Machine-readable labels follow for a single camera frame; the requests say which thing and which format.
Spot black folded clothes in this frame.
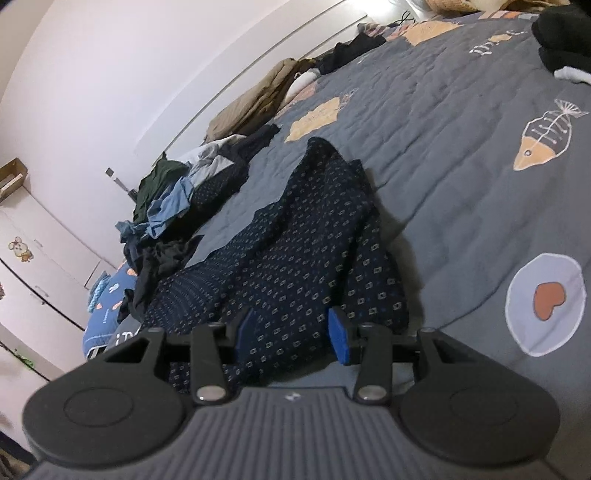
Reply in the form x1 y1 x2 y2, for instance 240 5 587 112
531 2 591 75

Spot dark green garment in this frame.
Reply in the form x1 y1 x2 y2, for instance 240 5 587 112
133 157 190 222

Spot open cardboard box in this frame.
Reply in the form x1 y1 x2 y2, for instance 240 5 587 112
0 158 29 200

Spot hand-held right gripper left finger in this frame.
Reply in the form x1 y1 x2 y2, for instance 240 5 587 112
104 307 259 407

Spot navy patterned sweater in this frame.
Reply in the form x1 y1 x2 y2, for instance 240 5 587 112
139 136 411 395

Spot grey white garment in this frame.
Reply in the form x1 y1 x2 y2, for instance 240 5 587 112
180 135 247 185

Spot black crumpled garment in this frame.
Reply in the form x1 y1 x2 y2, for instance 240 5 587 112
117 234 205 324

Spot light blue garment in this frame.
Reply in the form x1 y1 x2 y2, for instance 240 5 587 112
117 178 195 241

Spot blue printed quilt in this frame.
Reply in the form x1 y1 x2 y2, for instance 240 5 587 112
83 263 153 358

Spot white wardrobe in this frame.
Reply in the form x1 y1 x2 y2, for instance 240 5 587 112
0 191 118 384

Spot black device on stand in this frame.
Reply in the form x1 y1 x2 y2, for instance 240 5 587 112
105 167 139 197

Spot tan folded blanket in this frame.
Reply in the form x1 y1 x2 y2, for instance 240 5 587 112
205 58 319 144

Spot cartoon mouse sticker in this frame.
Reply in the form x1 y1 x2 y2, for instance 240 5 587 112
8 236 33 264

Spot dark dotted garment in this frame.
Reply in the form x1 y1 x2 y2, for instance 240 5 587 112
189 164 250 208

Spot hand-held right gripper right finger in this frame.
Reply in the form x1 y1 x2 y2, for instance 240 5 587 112
328 307 478 407

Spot black rumpled cloth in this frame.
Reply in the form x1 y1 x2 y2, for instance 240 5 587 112
318 33 386 75

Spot teal striped cloth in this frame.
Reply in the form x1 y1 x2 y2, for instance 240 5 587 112
85 271 112 311

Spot grey quilted bedspread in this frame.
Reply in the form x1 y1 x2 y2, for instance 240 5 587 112
85 8 591 467

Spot navy garment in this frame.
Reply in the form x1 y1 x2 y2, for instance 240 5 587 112
121 231 148 273

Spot small black garment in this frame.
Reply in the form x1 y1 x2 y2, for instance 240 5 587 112
233 124 280 164

